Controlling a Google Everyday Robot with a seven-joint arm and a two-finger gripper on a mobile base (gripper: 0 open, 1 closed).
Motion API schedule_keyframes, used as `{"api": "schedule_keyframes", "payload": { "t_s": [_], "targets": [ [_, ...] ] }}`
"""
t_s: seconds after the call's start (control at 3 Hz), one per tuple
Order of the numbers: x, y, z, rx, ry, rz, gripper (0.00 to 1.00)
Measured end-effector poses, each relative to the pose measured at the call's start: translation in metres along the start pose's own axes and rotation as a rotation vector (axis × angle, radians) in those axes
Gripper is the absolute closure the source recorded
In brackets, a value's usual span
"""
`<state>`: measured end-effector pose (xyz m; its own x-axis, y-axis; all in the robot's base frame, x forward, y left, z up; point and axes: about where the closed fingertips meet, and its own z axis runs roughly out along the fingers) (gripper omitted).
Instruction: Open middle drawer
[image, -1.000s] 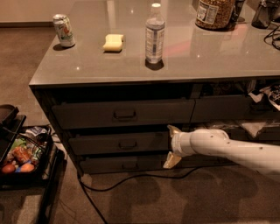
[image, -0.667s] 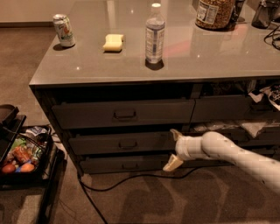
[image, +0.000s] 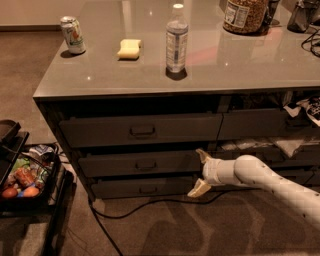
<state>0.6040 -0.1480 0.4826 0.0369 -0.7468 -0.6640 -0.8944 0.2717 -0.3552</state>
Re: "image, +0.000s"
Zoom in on black tray on cart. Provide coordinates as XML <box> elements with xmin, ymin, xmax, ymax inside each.
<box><xmin>0</xmin><ymin>119</ymin><xmax>29</xmax><ymax>186</ymax></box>

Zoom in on orange snack bag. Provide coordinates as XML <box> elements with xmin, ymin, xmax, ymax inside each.
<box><xmin>14</xmin><ymin>167</ymin><xmax>34</xmax><ymax>188</ymax></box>

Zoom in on red apple in basket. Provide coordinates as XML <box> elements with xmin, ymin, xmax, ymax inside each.
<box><xmin>1</xmin><ymin>187</ymin><xmax>18</xmax><ymax>199</ymax></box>

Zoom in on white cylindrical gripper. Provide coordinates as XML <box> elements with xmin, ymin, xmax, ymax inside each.
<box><xmin>187</xmin><ymin>149</ymin><xmax>238</xmax><ymax>198</ymax></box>

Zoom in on clear plastic bags in drawer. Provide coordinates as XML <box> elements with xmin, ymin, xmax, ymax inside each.
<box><xmin>220</xmin><ymin>136</ymin><xmax>320</xmax><ymax>158</ymax></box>

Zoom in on black basket of snacks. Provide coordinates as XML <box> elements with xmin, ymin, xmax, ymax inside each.
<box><xmin>0</xmin><ymin>144</ymin><xmax>60</xmax><ymax>212</ymax></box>

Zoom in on black white patterned bag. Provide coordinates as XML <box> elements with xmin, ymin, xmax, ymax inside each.
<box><xmin>284</xmin><ymin>95</ymin><xmax>320</xmax><ymax>127</ymax></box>

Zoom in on large jar of nuts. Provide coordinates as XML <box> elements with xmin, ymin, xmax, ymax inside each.
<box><xmin>223</xmin><ymin>0</ymin><xmax>268</xmax><ymax>34</ymax></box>

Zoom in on black floor cable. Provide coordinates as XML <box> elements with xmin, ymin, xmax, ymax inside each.
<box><xmin>87</xmin><ymin>189</ymin><xmax>231</xmax><ymax>256</ymax></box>

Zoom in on grey drawer cabinet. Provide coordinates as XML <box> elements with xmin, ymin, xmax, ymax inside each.
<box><xmin>32</xmin><ymin>0</ymin><xmax>320</xmax><ymax>202</ymax></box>

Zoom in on green white soda can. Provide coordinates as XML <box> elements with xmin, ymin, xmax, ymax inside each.
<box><xmin>60</xmin><ymin>16</ymin><xmax>86</xmax><ymax>54</ymax></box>

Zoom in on black cable on counter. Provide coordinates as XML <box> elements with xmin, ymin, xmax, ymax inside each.
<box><xmin>300</xmin><ymin>26</ymin><xmax>320</xmax><ymax>58</ymax></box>

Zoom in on yellow sponge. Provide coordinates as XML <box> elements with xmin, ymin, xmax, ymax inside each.
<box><xmin>117</xmin><ymin>39</ymin><xmax>141</xmax><ymax>60</ymax></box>

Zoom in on clear plastic water bottle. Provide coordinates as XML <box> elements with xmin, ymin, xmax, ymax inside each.
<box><xmin>166</xmin><ymin>4</ymin><xmax>189</xmax><ymax>73</ymax></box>

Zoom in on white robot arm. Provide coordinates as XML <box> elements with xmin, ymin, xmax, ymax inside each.
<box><xmin>187</xmin><ymin>149</ymin><xmax>320</xmax><ymax>229</ymax></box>

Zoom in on orange fruit in basket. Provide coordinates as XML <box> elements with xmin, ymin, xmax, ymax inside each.
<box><xmin>23</xmin><ymin>186</ymin><xmax>39</xmax><ymax>198</ymax></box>

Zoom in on dark glass jar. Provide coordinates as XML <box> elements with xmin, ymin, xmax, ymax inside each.
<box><xmin>287</xmin><ymin>0</ymin><xmax>320</xmax><ymax>33</ymax></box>

